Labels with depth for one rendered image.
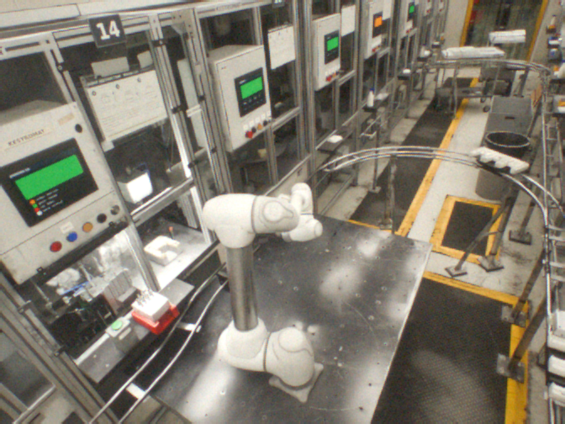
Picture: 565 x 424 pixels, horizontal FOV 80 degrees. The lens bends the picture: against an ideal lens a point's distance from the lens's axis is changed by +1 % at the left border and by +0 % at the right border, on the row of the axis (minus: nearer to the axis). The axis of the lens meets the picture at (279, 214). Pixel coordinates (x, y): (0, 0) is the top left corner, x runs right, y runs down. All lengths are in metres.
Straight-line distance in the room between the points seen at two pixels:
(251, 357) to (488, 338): 1.78
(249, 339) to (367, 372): 0.55
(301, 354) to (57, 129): 1.15
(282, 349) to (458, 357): 1.48
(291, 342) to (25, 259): 0.95
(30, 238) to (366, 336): 1.40
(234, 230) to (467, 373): 1.85
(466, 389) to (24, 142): 2.45
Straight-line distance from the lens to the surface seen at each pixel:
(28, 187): 1.27
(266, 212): 1.06
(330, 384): 1.60
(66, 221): 1.38
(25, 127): 1.28
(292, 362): 1.40
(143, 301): 1.61
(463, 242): 3.44
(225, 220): 1.14
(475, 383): 2.54
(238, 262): 1.23
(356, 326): 1.77
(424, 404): 2.38
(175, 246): 1.90
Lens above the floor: 2.10
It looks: 35 degrees down
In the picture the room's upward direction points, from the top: 7 degrees counter-clockwise
